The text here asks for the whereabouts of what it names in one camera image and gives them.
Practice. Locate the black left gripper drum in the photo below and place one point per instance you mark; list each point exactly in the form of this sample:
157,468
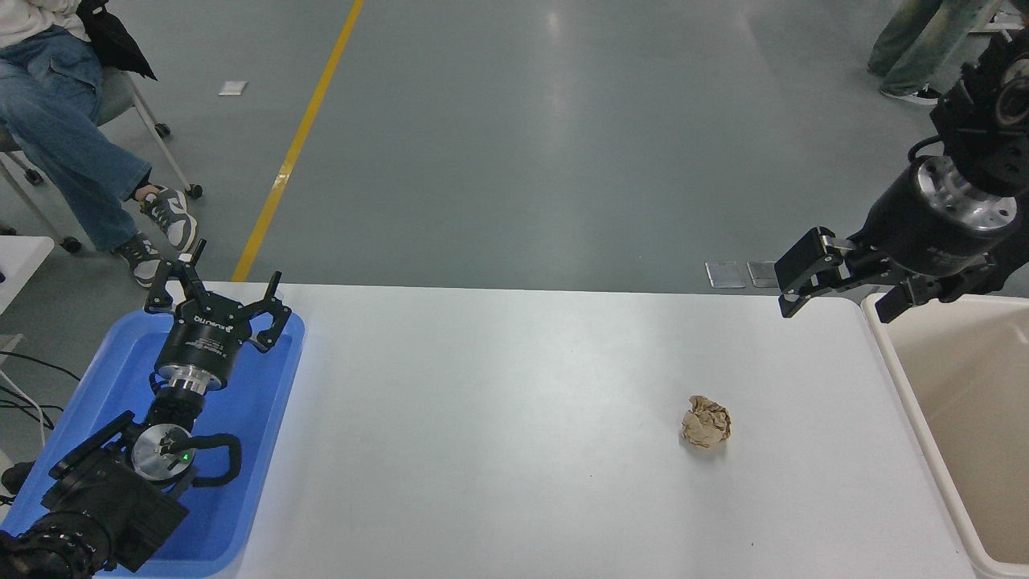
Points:
201,342

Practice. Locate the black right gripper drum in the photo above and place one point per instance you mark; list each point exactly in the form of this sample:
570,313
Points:
904,233

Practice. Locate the tan paper ball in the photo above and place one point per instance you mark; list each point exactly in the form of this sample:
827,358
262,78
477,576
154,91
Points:
707,421

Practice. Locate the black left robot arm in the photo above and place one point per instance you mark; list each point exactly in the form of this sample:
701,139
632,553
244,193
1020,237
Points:
104,498

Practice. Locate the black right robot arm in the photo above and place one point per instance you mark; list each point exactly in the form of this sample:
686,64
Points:
977,129

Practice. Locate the silver floor plate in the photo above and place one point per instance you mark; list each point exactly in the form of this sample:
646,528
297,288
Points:
761,274
725,274

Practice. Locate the blue plastic tray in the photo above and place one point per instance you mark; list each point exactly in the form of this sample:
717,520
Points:
257,418

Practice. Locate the large pale bin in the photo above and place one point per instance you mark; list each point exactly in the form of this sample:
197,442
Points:
965,386

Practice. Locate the white side table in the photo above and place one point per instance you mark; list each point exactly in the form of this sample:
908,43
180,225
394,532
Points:
20,265

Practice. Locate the standing person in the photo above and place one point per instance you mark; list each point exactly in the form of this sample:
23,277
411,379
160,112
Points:
916,48

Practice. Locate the seated person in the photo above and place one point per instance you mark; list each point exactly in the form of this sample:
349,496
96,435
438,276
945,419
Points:
64,137

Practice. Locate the grey wheeled chair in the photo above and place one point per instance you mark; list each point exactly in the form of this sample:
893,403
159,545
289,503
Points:
120,92

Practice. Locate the white wheeled stand base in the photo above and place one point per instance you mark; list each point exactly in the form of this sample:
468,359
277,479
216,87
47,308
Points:
987,26

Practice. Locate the black round floor object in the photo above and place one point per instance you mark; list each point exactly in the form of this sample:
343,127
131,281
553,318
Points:
16,476

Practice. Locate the black garment on chair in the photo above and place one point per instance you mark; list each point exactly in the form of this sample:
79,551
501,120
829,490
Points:
112,40

